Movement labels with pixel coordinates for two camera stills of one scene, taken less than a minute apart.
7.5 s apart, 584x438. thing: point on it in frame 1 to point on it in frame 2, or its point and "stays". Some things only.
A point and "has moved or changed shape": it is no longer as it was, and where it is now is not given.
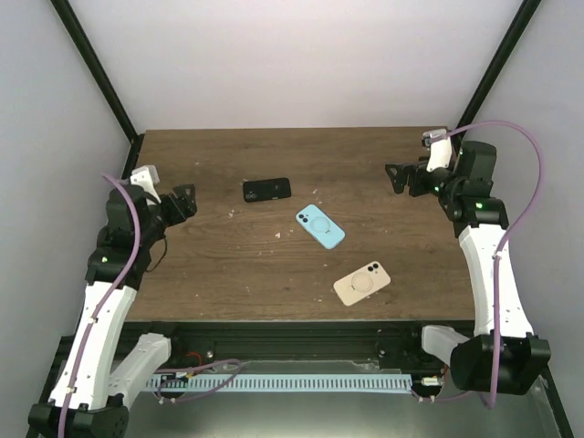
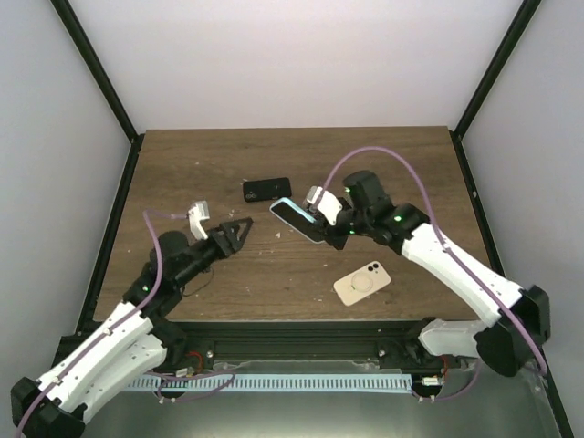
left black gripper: [189, 205] to [232, 245]
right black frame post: [497, 62] stays
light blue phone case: [324, 229] has moved or changed shape
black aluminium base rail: [398, 343] stays
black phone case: [266, 189] stays
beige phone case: [361, 283] stays
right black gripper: [415, 172] to [337, 242]
